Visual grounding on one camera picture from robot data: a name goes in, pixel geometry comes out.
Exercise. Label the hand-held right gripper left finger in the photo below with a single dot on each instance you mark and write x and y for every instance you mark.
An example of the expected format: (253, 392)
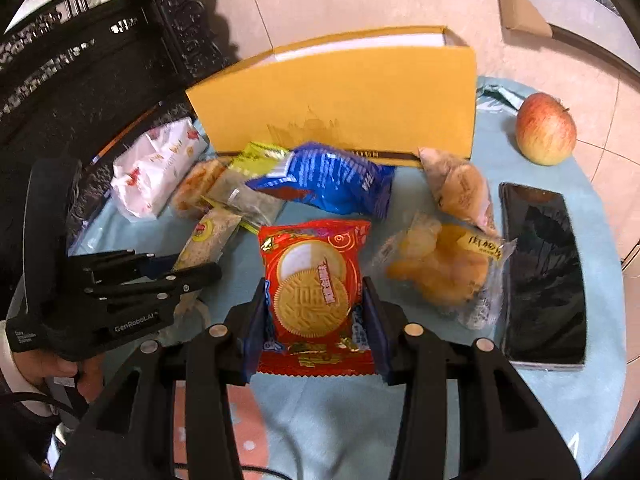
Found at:
(255, 330)

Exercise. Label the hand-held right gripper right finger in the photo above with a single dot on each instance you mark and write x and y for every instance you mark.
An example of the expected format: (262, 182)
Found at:
(374, 330)

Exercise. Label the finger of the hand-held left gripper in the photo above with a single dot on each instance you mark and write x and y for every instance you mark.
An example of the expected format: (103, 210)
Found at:
(157, 264)
(195, 276)

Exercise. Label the sandwich cake packet red label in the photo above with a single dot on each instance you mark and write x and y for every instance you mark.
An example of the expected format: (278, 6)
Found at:
(210, 235)

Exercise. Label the red round biscuit packet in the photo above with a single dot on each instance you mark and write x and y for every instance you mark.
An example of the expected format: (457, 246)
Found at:
(310, 300)

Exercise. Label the blue snack packet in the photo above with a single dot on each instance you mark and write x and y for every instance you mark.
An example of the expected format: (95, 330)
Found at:
(330, 175)

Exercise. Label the yellow cardboard box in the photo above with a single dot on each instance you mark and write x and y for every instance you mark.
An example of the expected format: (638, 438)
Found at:
(350, 105)

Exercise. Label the person's left forearm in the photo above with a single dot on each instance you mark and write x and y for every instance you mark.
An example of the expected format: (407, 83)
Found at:
(7, 360)

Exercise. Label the person's left hand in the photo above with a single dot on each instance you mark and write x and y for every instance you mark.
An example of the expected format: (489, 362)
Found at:
(45, 367)

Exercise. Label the orange white cracker packet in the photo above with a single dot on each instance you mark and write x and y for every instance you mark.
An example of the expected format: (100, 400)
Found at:
(197, 185)

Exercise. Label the white bag with red flower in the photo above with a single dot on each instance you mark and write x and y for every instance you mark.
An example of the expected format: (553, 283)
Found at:
(150, 175)

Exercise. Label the yellow-label bread packet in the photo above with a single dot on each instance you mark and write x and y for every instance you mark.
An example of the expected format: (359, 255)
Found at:
(440, 265)

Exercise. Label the green yellow snack packet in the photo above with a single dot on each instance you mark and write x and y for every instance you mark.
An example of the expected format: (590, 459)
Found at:
(250, 195)

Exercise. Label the plain bread clear packet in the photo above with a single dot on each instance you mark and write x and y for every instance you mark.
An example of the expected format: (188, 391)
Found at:
(460, 185)

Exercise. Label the carved dark wood furniture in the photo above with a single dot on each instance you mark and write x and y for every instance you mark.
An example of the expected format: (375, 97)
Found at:
(75, 85)

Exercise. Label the black smartphone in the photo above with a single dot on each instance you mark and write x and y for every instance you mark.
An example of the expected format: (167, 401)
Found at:
(545, 280)

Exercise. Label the red yellow apple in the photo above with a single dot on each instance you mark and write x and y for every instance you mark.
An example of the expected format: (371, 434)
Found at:
(546, 130)

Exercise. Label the cardboard corner protector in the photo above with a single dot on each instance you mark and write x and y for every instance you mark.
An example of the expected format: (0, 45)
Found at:
(520, 10)

